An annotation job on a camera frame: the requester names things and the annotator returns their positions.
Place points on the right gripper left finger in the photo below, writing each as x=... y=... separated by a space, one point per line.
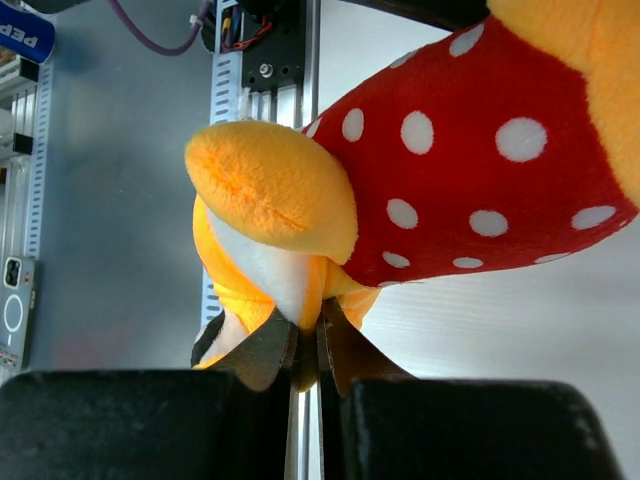
x=259 y=429

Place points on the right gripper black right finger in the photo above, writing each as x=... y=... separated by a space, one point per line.
x=344 y=356

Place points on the smartphone in clear case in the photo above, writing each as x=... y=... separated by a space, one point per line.
x=18 y=297

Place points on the blue soda can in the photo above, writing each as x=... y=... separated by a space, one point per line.
x=26 y=34

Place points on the aluminium mounting rail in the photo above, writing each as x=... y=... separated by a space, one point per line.
x=295 y=106

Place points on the perforated cable duct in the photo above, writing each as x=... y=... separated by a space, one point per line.
x=225 y=91

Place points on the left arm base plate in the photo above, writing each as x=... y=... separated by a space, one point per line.
x=270 y=35

